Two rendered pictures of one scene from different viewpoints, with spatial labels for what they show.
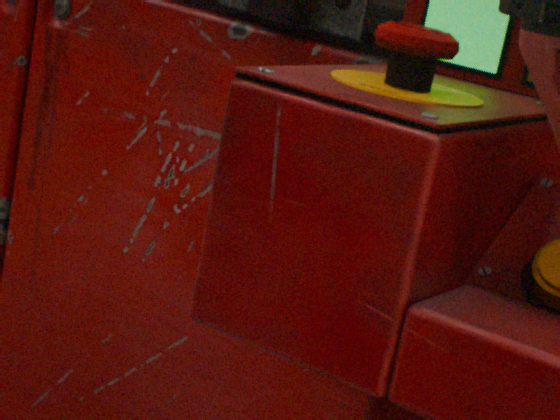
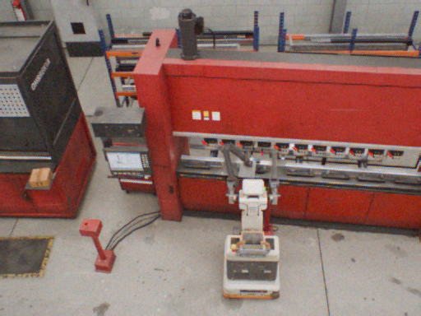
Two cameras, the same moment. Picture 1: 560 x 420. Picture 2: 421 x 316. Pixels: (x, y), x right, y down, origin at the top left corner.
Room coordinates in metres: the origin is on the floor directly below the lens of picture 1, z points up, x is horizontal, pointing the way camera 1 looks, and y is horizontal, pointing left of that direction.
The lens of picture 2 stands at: (-2.10, 1.76, 4.56)
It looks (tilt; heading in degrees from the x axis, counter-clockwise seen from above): 44 degrees down; 336
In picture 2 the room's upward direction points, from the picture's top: 4 degrees counter-clockwise
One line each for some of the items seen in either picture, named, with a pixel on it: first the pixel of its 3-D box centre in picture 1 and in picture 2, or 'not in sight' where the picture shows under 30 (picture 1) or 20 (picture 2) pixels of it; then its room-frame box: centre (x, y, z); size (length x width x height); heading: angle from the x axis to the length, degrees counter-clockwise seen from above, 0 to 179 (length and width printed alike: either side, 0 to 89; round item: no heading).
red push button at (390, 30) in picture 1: (412, 64); not in sight; (0.57, -0.05, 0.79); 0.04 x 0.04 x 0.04
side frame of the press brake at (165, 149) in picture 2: not in sight; (168, 135); (1.67, 0.64, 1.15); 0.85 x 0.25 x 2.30; 145
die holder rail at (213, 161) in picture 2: not in sight; (201, 160); (1.28, 0.39, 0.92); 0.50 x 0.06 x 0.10; 55
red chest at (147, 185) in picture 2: not in sight; (139, 160); (2.11, 0.97, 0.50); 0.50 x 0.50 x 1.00; 55
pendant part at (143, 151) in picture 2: not in sight; (130, 159); (1.21, 1.23, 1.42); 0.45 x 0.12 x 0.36; 60
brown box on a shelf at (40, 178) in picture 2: not in sight; (39, 178); (1.83, 2.20, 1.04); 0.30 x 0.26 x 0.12; 60
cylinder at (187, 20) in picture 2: not in sight; (196, 32); (1.38, 0.30, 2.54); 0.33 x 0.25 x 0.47; 55
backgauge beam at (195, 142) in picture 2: not in sight; (283, 148); (0.99, -0.57, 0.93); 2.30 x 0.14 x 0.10; 55
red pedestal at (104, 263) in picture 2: not in sight; (97, 244); (1.11, 1.85, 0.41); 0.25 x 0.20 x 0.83; 145
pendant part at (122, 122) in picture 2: not in sight; (125, 146); (1.31, 1.23, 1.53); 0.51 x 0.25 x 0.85; 60
